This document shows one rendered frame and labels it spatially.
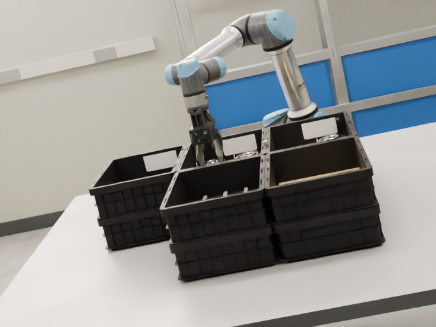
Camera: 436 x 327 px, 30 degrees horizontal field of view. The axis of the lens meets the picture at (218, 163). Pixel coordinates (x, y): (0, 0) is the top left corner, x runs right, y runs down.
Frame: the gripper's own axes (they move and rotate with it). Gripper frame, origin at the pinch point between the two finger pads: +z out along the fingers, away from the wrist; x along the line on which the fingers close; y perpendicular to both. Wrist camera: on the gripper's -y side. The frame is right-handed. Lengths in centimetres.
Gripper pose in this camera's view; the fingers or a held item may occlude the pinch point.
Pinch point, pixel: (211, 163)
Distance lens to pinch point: 272.8
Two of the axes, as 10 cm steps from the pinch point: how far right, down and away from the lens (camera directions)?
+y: -1.7, 2.7, -9.5
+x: 9.6, -1.7, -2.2
